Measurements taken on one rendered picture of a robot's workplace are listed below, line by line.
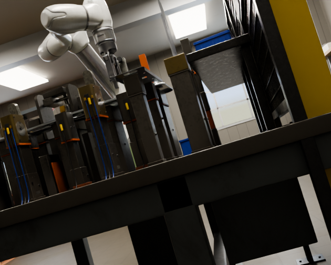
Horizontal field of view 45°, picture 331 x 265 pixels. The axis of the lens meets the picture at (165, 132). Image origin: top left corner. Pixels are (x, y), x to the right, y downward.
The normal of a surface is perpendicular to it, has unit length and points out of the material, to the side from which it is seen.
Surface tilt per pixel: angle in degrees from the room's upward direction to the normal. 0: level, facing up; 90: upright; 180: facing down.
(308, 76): 90
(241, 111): 90
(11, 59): 90
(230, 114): 90
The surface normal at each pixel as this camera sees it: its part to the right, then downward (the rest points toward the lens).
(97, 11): 0.51, -0.18
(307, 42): -0.20, -0.02
